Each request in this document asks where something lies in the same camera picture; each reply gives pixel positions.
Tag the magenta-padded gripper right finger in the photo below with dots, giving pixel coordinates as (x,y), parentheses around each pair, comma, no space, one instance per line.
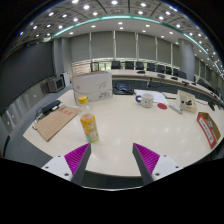
(146,159)

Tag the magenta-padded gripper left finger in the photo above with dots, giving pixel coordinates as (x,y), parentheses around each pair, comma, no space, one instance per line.
(77,159)

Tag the yellow-capped clear drink bottle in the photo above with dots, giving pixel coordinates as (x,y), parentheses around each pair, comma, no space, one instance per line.
(89,127)

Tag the flat round red coaster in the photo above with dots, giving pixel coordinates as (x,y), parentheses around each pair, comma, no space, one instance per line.
(162,106)

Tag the white remote control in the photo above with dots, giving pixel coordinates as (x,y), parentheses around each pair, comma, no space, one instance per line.
(175,108)

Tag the small black desk device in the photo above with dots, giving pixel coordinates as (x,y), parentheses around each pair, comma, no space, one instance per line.
(50,106)

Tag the white paper sheet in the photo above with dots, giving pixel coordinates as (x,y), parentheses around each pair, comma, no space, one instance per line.
(159,97)

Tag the open red-sided cardboard box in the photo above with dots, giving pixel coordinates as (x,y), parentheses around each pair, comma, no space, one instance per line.
(207,129)

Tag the white desk organizer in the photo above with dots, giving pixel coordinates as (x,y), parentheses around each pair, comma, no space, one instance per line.
(186,100)

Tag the white cardboard box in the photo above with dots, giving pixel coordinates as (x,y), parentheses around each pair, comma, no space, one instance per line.
(91,87)

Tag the long curved conference desk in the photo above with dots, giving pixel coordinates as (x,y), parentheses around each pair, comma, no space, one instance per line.
(150,76)

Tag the black gooseneck table microphone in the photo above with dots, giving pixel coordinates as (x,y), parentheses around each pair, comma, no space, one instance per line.
(211,106)

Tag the row of black office chairs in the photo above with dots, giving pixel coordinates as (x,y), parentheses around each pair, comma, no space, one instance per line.
(140,65)

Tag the group of round ceiling lights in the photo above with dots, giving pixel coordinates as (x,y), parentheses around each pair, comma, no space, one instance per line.
(86,6)

